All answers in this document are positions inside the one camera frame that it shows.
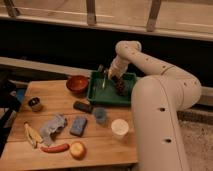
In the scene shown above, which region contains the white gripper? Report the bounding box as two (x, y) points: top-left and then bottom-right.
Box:
(108, 56), (129, 79)

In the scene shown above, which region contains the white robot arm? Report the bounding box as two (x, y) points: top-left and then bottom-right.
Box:
(108, 41), (201, 171)

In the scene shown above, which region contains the green plastic tray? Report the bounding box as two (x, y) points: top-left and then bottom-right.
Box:
(87, 71), (137, 106)

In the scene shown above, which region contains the dark red grape bunch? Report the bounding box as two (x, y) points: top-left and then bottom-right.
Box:
(115, 78), (125, 96)

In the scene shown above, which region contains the red-brown bowl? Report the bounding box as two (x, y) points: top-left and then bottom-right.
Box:
(66, 75), (89, 93)

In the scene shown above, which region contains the small blue-grey cup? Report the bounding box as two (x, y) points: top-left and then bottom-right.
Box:
(93, 107), (107, 124)

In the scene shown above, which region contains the black rectangular block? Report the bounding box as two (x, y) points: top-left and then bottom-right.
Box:
(73, 101), (93, 113)

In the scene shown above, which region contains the white plastic cup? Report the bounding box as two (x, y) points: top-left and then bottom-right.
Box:
(111, 119), (129, 139)

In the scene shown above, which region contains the blue sponge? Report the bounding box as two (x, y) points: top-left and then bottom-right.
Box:
(70, 116), (87, 137)

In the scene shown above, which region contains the grey-blue crumpled cloth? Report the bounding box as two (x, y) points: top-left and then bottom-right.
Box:
(39, 114), (67, 146)

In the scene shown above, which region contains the small dark cup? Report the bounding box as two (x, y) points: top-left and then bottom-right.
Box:
(28, 97), (42, 112)

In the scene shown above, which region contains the yellow-red apple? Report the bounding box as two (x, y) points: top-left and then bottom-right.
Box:
(70, 141), (87, 160)

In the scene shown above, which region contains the red sausage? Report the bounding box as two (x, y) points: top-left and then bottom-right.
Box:
(40, 143), (69, 153)

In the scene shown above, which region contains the banana peel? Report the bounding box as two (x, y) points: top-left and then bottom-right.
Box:
(24, 122), (43, 148)

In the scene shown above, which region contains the black chair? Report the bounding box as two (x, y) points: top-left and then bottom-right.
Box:
(0, 70), (21, 156)

